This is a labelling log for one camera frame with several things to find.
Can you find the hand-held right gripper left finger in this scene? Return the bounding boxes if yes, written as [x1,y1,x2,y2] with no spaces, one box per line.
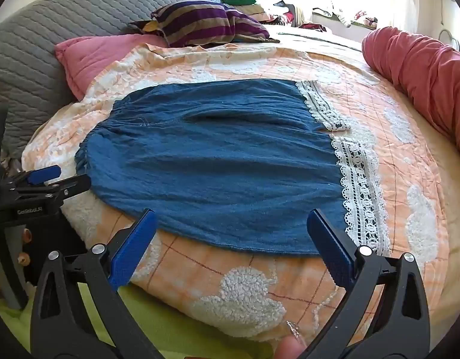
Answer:
[30,209,167,359]

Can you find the metal wire hook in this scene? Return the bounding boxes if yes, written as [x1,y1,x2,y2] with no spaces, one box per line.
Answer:
[438,28,460,51]

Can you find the purple striped pillow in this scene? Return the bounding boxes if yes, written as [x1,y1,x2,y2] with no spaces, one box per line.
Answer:
[129,1,281,47]

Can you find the red rolled bolster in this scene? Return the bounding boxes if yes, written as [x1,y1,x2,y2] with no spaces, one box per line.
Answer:
[362,26,460,173]

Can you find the lime green sheet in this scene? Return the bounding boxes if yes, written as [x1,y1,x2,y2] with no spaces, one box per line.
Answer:
[0,280,277,359]

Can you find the grey quilted headboard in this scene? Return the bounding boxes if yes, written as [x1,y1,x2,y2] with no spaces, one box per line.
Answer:
[0,0,223,159]

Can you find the blue pants with lace hem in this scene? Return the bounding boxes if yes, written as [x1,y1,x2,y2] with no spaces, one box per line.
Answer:
[75,78,391,258]

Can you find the pink pillow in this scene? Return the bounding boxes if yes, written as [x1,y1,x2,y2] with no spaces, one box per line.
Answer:
[54,34,169,101]

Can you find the pile of clothes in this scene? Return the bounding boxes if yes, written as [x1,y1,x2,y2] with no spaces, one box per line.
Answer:
[222,0,313,28]

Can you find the orange blanket with white clouds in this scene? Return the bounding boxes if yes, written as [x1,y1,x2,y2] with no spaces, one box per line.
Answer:
[21,39,460,343]

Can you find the clothes on windowsill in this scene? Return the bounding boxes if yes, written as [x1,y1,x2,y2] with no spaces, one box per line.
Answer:
[311,5,379,31]

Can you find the person's right hand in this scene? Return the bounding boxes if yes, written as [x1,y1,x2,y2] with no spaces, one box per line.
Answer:
[273,321,309,359]

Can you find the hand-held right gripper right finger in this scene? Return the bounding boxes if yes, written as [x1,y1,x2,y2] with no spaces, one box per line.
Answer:
[307,209,430,359]

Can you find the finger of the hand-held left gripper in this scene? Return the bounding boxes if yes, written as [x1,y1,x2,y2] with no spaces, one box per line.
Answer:
[0,165,62,195]
[13,174,92,206]

